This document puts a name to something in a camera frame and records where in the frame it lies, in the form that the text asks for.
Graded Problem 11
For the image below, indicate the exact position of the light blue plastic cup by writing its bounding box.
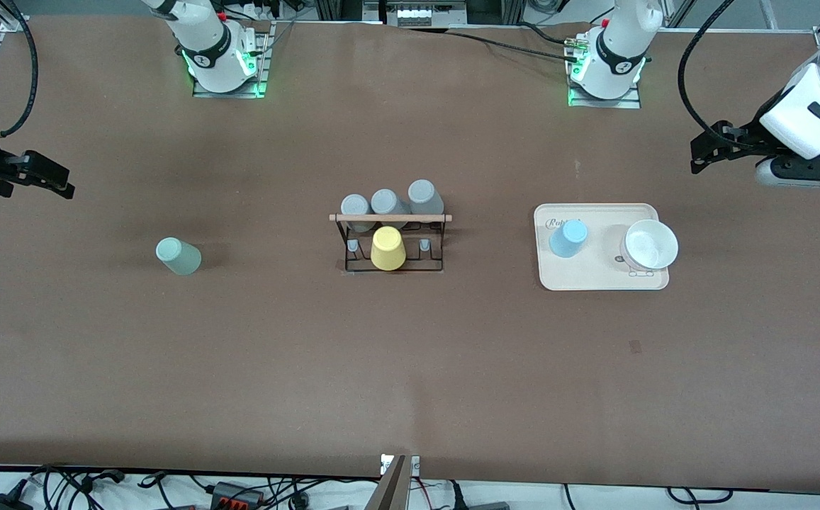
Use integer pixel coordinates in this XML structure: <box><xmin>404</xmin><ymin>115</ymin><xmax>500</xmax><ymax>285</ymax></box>
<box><xmin>549</xmin><ymin>220</ymin><xmax>589</xmax><ymax>258</ymax></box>

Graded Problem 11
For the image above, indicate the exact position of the black base cable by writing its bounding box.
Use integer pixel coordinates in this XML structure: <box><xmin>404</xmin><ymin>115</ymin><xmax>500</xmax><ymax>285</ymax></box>
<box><xmin>407</xmin><ymin>27</ymin><xmax>577</xmax><ymax>63</ymax></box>
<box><xmin>519</xmin><ymin>21</ymin><xmax>580</xmax><ymax>47</ymax></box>

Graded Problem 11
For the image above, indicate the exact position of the black box with orange connectors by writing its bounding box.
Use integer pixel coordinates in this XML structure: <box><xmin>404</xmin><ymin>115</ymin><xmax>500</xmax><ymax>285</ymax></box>
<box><xmin>210</xmin><ymin>480</ymin><xmax>266</xmax><ymax>508</ymax></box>

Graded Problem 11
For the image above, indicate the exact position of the aluminium frame profile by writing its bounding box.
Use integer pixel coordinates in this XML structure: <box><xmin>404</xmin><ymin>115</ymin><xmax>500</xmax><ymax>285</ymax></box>
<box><xmin>484</xmin><ymin>0</ymin><xmax>527</xmax><ymax>26</ymax></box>

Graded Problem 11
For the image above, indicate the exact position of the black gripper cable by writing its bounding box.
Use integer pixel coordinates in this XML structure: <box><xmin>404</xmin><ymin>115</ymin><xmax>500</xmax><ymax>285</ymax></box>
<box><xmin>678</xmin><ymin>0</ymin><xmax>761</xmax><ymax>146</ymax></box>
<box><xmin>0</xmin><ymin>0</ymin><xmax>40</xmax><ymax>139</ymax></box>

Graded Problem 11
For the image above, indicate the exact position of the metal camera mount bar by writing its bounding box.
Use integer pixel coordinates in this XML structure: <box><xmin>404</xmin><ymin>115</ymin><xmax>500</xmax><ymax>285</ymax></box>
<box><xmin>366</xmin><ymin>453</ymin><xmax>422</xmax><ymax>510</ymax></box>

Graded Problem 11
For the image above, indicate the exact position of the black wire cup rack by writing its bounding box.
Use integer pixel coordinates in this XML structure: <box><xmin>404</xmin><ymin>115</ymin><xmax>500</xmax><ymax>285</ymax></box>
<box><xmin>329</xmin><ymin>212</ymin><xmax>453</xmax><ymax>275</ymax></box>

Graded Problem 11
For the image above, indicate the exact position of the pale green plastic cup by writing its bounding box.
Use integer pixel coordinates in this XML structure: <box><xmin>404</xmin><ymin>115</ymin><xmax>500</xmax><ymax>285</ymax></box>
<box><xmin>155</xmin><ymin>237</ymin><xmax>203</xmax><ymax>276</ymax></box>

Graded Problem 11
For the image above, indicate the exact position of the beige rabbit print tray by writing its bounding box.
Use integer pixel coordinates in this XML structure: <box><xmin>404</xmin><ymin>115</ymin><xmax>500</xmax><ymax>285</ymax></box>
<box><xmin>534</xmin><ymin>203</ymin><xmax>670</xmax><ymax>292</ymax></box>

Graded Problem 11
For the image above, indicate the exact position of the grey power strip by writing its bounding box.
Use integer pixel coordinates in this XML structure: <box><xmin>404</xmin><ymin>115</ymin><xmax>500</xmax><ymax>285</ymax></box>
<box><xmin>395</xmin><ymin>0</ymin><xmax>468</xmax><ymax>28</ymax></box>

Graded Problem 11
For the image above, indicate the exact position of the grey plastic cup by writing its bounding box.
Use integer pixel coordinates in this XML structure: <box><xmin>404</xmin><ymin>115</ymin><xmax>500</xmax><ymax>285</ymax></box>
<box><xmin>341</xmin><ymin>194</ymin><xmax>371</xmax><ymax>233</ymax></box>
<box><xmin>408</xmin><ymin>179</ymin><xmax>445</xmax><ymax>215</ymax></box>
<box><xmin>371</xmin><ymin>188</ymin><xmax>410</xmax><ymax>217</ymax></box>

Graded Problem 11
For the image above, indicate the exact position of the yellow plastic cup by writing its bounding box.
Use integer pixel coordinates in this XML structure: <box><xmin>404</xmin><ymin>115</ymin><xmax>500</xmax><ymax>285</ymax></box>
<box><xmin>371</xmin><ymin>226</ymin><xmax>408</xmax><ymax>271</ymax></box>

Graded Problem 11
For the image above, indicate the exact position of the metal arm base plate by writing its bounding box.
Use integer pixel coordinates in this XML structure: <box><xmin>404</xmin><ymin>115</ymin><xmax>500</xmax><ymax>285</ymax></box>
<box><xmin>567</xmin><ymin>74</ymin><xmax>643</xmax><ymax>109</ymax></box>
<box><xmin>192</xmin><ymin>21</ymin><xmax>272</xmax><ymax>98</ymax></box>

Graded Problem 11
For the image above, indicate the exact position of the white bowl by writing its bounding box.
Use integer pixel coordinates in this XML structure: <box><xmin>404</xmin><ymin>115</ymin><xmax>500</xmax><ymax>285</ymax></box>
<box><xmin>620</xmin><ymin>219</ymin><xmax>680</xmax><ymax>271</ymax></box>

